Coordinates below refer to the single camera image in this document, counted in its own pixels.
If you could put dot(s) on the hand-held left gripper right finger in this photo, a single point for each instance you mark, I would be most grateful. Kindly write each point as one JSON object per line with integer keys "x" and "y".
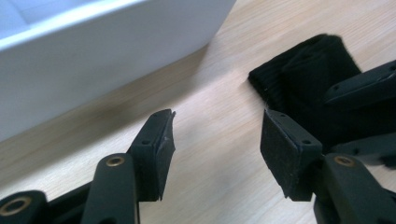
{"x": 289, "y": 155}

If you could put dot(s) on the white divided storage box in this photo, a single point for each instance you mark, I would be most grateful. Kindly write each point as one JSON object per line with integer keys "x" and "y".
{"x": 93, "y": 62}

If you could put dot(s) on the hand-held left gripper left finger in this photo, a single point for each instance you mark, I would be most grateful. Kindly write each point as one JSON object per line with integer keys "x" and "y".
{"x": 152, "y": 161}

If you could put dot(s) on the black ribbed sock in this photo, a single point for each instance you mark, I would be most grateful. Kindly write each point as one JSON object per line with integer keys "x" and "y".
{"x": 299, "y": 81}

